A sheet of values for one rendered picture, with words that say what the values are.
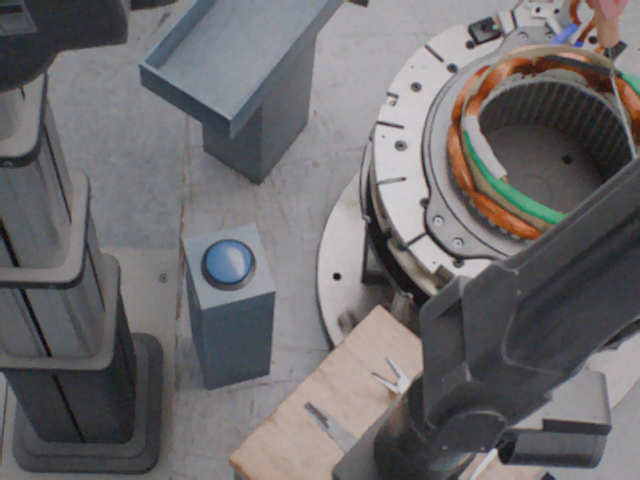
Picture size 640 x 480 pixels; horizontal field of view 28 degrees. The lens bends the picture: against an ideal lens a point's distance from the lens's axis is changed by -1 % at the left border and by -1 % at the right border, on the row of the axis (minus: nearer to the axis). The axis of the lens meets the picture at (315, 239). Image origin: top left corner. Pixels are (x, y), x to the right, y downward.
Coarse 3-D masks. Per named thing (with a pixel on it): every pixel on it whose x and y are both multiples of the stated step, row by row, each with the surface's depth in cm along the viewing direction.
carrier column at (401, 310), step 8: (400, 296) 130; (392, 304) 134; (400, 304) 131; (408, 304) 131; (392, 312) 135; (400, 312) 133; (408, 312) 133; (400, 320) 135; (408, 320) 135; (408, 328) 139
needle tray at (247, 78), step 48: (240, 0) 131; (288, 0) 131; (336, 0) 129; (192, 48) 129; (240, 48) 129; (288, 48) 125; (192, 96) 122; (240, 96) 127; (288, 96) 139; (240, 144) 144; (288, 144) 151
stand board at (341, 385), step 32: (384, 320) 114; (352, 352) 113; (384, 352) 113; (416, 352) 113; (320, 384) 112; (352, 384) 112; (288, 416) 110; (352, 416) 111; (256, 448) 109; (288, 448) 109; (320, 448) 109
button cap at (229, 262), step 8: (216, 248) 118; (224, 248) 118; (232, 248) 118; (240, 248) 118; (208, 256) 118; (216, 256) 118; (224, 256) 118; (232, 256) 118; (240, 256) 118; (248, 256) 118; (208, 264) 118; (216, 264) 118; (224, 264) 118; (232, 264) 118; (240, 264) 118; (248, 264) 118; (208, 272) 118; (216, 272) 117; (224, 272) 117; (232, 272) 117; (240, 272) 117; (248, 272) 118; (216, 280) 118; (224, 280) 117; (232, 280) 117; (240, 280) 118
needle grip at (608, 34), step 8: (592, 0) 97; (600, 16) 97; (600, 24) 98; (608, 24) 98; (616, 24) 98; (600, 32) 99; (608, 32) 98; (616, 32) 99; (600, 40) 100; (608, 40) 99; (616, 40) 99
